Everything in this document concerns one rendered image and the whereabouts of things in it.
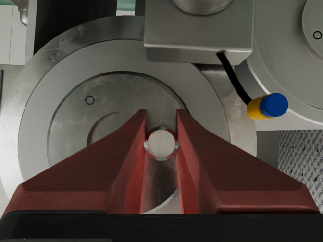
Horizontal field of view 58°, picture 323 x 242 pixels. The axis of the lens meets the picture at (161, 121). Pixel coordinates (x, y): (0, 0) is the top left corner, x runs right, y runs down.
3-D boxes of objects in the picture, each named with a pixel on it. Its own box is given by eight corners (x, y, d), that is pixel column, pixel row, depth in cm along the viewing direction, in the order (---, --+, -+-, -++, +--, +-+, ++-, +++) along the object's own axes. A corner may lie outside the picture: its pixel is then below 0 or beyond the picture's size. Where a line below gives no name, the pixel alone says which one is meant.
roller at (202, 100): (241, 49, 16) (219, 266, 15) (195, 101, 41) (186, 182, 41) (31, 27, 16) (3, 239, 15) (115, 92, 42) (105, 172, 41)
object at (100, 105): (40, 75, 15) (189, 64, 15) (55, 82, 17) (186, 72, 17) (48, 226, 14) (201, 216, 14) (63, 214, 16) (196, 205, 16)
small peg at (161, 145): (142, 126, 12) (178, 125, 12) (147, 128, 14) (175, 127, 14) (144, 162, 12) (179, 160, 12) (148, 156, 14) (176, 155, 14)
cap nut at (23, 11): (35, -4, 48) (33, 23, 48) (44, 6, 52) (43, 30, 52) (13, -5, 48) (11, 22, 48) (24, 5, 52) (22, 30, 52)
